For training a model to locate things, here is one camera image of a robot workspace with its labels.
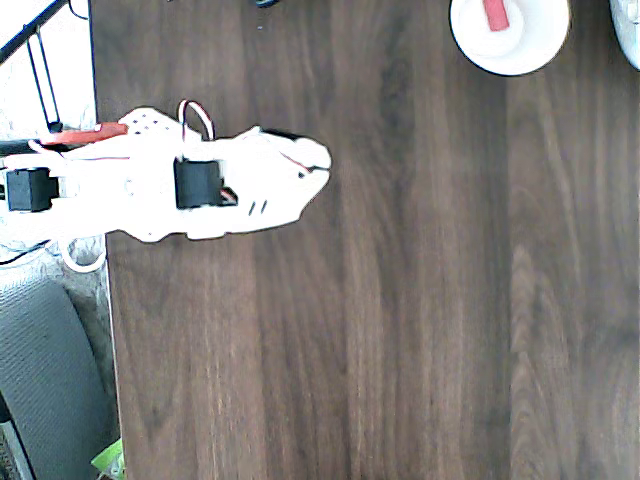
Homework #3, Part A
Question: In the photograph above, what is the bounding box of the small red block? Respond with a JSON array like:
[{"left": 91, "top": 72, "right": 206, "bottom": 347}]
[{"left": 483, "top": 0, "right": 510, "bottom": 33}]

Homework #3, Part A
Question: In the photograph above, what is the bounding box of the red clamp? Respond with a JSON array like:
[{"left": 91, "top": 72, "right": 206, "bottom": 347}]
[{"left": 42, "top": 121, "right": 129, "bottom": 149}]

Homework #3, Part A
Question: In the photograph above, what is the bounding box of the tall white mug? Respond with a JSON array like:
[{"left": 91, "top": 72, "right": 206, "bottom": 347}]
[{"left": 448, "top": 0, "right": 572, "bottom": 77}]

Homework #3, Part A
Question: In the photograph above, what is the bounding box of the dark mesh office chair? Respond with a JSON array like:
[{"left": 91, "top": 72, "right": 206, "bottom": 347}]
[{"left": 0, "top": 277, "right": 119, "bottom": 480}]

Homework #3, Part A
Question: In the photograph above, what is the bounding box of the green packet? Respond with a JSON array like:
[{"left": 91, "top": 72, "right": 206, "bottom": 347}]
[{"left": 90, "top": 438, "right": 125, "bottom": 479}]

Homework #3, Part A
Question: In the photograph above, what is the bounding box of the round pale blue device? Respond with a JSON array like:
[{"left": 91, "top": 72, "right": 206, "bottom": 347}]
[{"left": 608, "top": 0, "right": 640, "bottom": 71}]

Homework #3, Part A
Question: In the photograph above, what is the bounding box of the red white servo cable loop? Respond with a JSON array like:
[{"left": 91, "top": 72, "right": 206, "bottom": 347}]
[{"left": 177, "top": 99, "right": 217, "bottom": 145}]

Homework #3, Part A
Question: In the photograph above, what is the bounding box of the black metal stand frame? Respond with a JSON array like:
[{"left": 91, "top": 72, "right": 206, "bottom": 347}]
[{"left": 0, "top": 0, "right": 69, "bottom": 132}]

